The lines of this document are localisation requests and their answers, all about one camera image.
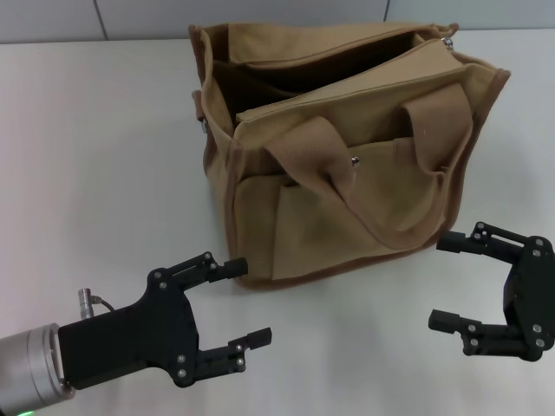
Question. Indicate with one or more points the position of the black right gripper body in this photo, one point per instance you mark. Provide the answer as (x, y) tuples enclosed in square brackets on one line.
[(531, 299)]

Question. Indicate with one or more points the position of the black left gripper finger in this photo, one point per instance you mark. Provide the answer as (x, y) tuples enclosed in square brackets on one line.
[(204, 268), (230, 351)]

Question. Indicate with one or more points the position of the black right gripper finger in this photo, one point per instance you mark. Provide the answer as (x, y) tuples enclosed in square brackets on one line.
[(477, 336), (481, 242)]

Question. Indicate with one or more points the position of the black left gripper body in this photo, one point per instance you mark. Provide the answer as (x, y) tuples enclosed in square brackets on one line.
[(139, 338)]

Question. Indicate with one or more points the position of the khaki canvas food bag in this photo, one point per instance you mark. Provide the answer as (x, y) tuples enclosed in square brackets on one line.
[(347, 173)]

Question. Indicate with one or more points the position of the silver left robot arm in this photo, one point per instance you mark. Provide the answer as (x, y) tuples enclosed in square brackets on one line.
[(30, 368)]

